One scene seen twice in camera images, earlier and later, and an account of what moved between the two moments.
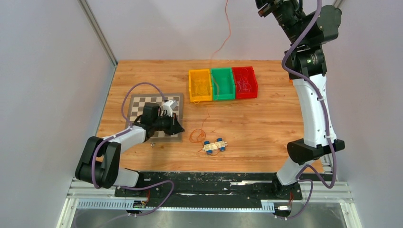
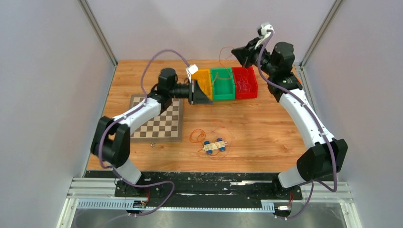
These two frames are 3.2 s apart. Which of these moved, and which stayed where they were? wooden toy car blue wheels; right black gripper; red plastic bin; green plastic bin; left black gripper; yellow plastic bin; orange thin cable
Moved: left black gripper; right black gripper; orange thin cable
Stayed: green plastic bin; wooden toy car blue wheels; yellow plastic bin; red plastic bin
